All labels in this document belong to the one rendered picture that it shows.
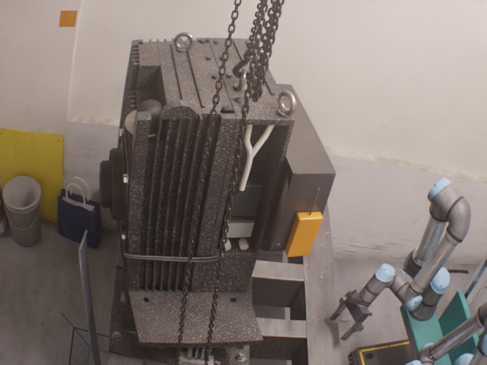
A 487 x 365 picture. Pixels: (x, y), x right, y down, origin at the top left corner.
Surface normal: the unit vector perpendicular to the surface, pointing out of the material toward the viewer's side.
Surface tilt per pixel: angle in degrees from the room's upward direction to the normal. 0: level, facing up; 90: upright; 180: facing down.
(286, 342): 90
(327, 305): 0
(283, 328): 0
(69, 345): 10
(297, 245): 90
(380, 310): 0
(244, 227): 90
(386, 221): 90
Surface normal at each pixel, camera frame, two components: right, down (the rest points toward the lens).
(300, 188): 0.22, 0.65
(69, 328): 0.00, -0.77
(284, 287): 0.01, 0.63
